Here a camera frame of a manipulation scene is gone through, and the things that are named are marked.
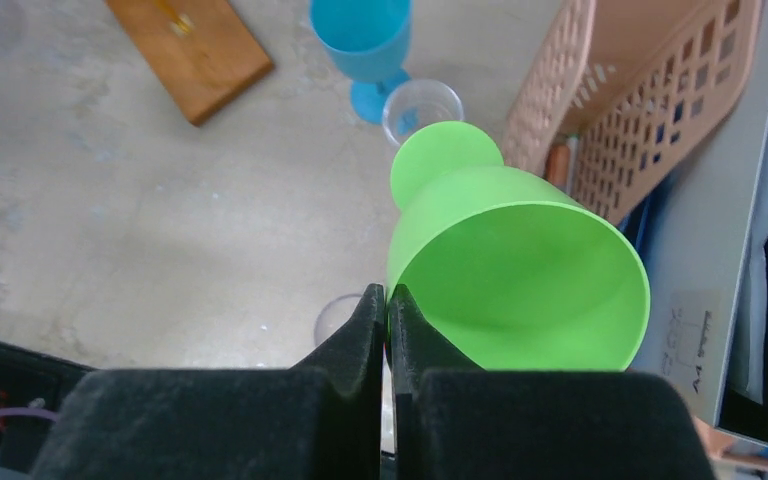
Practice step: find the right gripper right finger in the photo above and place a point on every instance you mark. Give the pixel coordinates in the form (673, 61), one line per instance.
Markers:
(455, 420)

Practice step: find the orange plastic file organizer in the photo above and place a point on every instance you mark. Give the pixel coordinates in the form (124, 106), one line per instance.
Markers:
(638, 85)

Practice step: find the blue plastic goblet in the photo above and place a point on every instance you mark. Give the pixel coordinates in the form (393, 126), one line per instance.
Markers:
(368, 41)

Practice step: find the gold wire wine glass rack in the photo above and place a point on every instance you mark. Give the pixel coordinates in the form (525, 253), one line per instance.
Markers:
(202, 52)

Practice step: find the clear wine glass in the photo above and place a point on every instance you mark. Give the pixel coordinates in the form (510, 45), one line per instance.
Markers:
(416, 104)
(333, 316)

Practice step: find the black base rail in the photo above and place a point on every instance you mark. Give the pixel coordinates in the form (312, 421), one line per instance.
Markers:
(33, 386)

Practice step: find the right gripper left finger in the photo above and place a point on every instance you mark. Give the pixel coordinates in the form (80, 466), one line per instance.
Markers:
(319, 419)

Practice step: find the green plastic goblet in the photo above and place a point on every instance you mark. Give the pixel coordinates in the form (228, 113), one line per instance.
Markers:
(508, 268)

